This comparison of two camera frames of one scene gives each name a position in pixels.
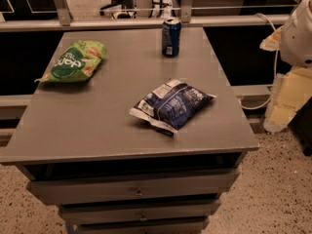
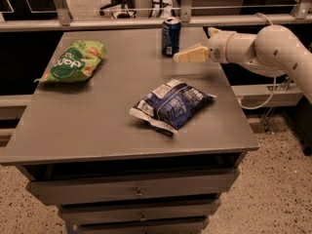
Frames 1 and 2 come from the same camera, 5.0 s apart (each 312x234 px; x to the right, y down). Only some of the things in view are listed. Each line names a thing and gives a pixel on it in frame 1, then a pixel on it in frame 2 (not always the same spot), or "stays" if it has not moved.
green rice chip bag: (76, 63) stays
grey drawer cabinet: (79, 146) stays
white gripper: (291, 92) -> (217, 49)
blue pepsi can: (171, 37) stays
